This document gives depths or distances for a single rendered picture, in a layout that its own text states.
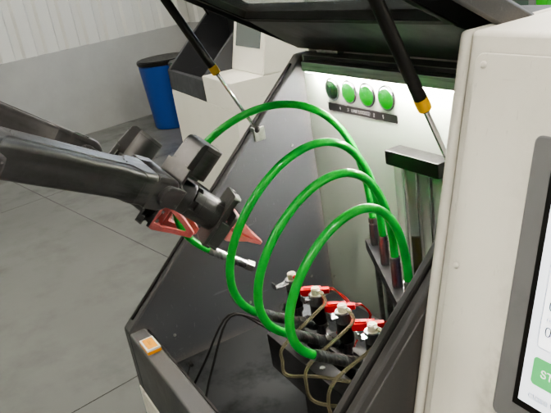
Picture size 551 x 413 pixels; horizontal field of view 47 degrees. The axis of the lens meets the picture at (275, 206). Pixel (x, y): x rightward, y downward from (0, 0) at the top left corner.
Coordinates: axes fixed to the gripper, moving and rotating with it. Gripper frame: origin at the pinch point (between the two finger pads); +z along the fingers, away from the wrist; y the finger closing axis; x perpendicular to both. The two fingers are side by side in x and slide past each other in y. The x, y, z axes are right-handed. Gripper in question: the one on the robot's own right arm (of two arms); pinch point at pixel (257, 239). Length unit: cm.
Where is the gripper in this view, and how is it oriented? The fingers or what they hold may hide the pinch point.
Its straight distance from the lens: 114.7
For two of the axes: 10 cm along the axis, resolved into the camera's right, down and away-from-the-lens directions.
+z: 7.8, 4.9, 3.9
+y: 5.7, -8.2, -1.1
